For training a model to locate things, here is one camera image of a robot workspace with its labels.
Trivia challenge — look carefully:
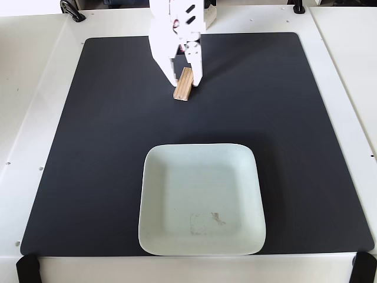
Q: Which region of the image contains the pale green square plate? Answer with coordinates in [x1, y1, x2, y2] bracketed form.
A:
[137, 143, 267, 256]

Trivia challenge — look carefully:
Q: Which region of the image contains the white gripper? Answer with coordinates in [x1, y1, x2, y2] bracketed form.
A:
[148, 0, 207, 88]

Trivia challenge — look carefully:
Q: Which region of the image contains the grooved wooden block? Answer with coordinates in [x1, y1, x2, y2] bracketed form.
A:
[173, 67, 196, 103]

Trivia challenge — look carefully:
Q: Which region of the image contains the black rubber mat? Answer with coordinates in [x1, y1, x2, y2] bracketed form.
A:
[19, 32, 375, 256]

